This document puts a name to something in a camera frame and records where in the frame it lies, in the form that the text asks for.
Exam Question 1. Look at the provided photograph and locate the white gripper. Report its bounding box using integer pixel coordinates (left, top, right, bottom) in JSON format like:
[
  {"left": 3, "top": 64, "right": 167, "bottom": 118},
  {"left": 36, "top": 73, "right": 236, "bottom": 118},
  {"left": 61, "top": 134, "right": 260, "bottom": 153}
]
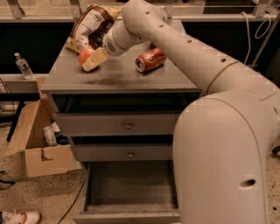
[{"left": 82, "top": 20, "right": 145, "bottom": 72}]

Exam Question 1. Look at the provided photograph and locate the red apple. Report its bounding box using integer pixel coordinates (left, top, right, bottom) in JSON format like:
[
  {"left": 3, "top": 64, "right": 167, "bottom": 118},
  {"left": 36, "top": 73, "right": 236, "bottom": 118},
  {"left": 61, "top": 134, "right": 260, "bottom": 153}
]
[{"left": 78, "top": 48, "right": 94, "bottom": 66}]

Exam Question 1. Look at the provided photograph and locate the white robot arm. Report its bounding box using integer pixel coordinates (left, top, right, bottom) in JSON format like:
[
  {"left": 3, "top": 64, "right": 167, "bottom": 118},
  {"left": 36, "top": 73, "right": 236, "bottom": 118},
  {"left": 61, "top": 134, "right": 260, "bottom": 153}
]
[{"left": 103, "top": 0, "right": 280, "bottom": 224}]

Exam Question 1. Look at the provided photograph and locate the grey top drawer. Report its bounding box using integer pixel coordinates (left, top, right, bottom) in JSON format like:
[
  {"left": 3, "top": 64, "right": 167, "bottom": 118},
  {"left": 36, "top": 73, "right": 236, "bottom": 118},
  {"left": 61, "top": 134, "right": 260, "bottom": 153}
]
[{"left": 54, "top": 101, "right": 182, "bottom": 137}]

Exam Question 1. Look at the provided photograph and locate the grey drawer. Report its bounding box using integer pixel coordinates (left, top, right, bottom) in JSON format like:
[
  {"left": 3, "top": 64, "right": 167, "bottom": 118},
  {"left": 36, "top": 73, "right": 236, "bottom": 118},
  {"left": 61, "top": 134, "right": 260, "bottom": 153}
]
[
  {"left": 73, "top": 160, "right": 180, "bottom": 224},
  {"left": 54, "top": 101, "right": 182, "bottom": 137},
  {"left": 72, "top": 135, "right": 173, "bottom": 162}
]

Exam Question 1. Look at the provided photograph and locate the grey drawer cabinet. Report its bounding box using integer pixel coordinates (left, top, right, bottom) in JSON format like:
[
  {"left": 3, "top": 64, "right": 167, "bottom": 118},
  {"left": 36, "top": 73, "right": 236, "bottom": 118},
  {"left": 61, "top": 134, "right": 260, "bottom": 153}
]
[{"left": 40, "top": 19, "right": 202, "bottom": 224}]

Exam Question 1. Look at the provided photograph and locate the grey middle drawer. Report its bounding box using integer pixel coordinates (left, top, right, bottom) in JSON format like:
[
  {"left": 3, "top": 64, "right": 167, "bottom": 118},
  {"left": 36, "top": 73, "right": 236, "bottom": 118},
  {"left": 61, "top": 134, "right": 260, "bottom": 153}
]
[{"left": 72, "top": 135, "right": 173, "bottom": 162}]

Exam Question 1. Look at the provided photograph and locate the grey bottom drawer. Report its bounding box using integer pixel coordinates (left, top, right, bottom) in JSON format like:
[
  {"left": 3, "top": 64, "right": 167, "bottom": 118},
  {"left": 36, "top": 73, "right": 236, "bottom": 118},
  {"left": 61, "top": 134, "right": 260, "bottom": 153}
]
[{"left": 73, "top": 160, "right": 180, "bottom": 224}]

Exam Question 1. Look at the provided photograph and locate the brown chip bag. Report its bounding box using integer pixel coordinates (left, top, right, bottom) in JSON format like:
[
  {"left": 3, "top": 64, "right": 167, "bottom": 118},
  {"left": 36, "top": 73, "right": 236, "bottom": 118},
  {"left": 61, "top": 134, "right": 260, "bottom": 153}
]
[{"left": 66, "top": 4, "right": 122, "bottom": 53}]

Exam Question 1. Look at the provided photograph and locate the red soda can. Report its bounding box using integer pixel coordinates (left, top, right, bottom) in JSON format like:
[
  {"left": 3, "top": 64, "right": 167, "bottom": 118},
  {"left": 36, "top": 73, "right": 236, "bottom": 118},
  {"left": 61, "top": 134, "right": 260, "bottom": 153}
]
[{"left": 135, "top": 47, "right": 166, "bottom": 73}]

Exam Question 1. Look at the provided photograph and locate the clear water bottle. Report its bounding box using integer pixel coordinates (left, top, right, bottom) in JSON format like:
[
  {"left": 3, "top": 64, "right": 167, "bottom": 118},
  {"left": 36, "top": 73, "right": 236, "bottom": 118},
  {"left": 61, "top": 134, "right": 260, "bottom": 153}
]
[{"left": 14, "top": 52, "right": 33, "bottom": 80}]

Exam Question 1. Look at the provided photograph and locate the can inside cardboard box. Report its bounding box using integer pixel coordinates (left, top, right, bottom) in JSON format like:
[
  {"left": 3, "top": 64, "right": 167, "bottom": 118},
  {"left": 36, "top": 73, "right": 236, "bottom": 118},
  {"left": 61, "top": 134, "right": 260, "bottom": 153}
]
[{"left": 43, "top": 126, "right": 57, "bottom": 146}]

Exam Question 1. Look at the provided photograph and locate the cardboard box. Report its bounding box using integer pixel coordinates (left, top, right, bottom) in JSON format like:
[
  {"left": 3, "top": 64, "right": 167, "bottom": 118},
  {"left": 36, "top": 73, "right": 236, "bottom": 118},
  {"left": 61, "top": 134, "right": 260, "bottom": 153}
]
[{"left": 3, "top": 77, "right": 82, "bottom": 179}]

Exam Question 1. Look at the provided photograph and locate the metal stand pole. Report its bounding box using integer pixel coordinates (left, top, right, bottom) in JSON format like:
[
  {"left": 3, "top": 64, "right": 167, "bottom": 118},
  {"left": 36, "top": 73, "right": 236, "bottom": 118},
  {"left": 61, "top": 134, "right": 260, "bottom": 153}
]
[{"left": 250, "top": 14, "right": 280, "bottom": 68}]

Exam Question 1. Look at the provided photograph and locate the white red sneaker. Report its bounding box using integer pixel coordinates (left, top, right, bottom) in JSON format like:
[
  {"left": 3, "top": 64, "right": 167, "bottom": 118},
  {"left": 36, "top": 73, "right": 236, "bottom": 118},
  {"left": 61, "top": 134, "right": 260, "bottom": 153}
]
[{"left": 0, "top": 211, "right": 41, "bottom": 224}]

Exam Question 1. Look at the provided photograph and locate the black floor cable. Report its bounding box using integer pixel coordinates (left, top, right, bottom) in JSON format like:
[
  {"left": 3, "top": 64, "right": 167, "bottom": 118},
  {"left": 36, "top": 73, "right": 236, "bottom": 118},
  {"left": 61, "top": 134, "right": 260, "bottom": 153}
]
[{"left": 56, "top": 178, "right": 87, "bottom": 224}]

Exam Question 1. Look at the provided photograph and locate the white cable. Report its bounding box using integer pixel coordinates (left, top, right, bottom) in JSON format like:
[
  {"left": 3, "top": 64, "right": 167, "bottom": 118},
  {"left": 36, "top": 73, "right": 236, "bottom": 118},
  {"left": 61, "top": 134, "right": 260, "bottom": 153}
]
[{"left": 240, "top": 11, "right": 272, "bottom": 65}]

